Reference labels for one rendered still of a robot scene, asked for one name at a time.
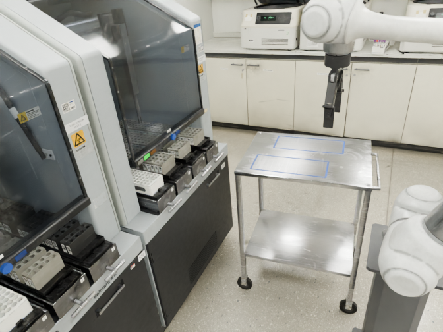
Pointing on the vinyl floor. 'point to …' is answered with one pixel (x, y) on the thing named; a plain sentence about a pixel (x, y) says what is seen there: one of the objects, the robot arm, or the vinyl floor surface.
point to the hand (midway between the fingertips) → (331, 116)
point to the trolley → (348, 169)
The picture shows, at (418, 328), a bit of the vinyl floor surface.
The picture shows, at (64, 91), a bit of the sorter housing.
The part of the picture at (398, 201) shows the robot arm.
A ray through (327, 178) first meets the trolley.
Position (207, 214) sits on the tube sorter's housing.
